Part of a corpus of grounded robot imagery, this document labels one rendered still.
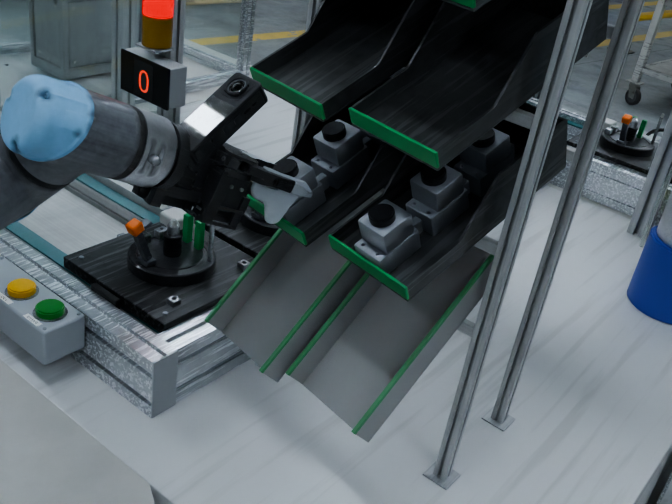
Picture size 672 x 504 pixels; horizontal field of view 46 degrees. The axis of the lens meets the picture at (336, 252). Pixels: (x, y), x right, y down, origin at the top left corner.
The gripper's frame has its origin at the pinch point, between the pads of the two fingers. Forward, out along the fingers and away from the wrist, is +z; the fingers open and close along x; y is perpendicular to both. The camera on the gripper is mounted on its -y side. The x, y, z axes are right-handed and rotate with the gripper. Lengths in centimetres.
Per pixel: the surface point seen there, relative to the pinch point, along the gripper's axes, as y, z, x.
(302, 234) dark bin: 5.1, -0.4, 5.8
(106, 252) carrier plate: 27.4, 6.9, -36.2
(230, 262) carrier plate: 20.7, 21.4, -24.0
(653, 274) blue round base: -8, 88, 16
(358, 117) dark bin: -10.1, -4.6, 9.2
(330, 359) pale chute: 19.6, 11.7, 9.2
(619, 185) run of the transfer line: -23, 125, -13
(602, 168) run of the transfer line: -25, 123, -19
